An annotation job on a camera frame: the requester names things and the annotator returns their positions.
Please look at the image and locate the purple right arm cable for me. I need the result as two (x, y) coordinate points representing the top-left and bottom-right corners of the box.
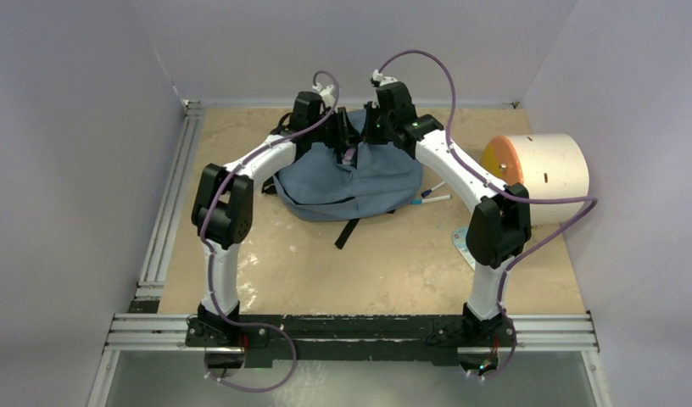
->
(377, 49), (599, 381)

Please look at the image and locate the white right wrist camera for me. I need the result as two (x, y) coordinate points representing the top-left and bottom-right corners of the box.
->
(370, 70), (399, 88)

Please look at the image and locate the blue student backpack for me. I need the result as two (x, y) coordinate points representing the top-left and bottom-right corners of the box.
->
(261, 142), (423, 249)

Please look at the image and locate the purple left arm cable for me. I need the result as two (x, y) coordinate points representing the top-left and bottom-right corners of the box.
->
(199, 70), (342, 327)

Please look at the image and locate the light blue white marker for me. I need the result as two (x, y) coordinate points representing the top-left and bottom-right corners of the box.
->
(410, 194), (452, 205)

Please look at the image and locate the blue capped white marker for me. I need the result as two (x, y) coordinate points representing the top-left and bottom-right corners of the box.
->
(421, 181), (446, 198)

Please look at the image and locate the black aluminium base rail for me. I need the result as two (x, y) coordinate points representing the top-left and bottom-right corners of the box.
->
(102, 311), (599, 372)

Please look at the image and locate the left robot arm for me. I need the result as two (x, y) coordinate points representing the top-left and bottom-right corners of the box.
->
(191, 86), (345, 347)

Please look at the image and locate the cream cylinder with orange face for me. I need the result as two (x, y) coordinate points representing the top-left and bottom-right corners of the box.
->
(480, 133), (589, 200)

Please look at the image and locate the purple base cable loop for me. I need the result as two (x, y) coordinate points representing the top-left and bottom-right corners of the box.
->
(202, 322), (299, 393)

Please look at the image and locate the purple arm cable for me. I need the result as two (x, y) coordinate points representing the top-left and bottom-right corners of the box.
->
(377, 49), (599, 381)
(199, 70), (342, 327)

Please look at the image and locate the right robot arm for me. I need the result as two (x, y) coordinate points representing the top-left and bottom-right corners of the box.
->
(365, 79), (532, 345)

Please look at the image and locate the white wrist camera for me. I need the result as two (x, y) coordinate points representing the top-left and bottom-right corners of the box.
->
(312, 82), (338, 109)
(370, 70), (399, 88)

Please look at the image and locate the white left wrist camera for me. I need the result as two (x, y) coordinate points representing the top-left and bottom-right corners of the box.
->
(312, 82), (338, 109)

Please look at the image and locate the blister pack with scissors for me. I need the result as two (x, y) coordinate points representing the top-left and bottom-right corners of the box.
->
(452, 226), (476, 271)

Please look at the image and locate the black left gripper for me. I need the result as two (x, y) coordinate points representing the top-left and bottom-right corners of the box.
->
(308, 108), (361, 149)

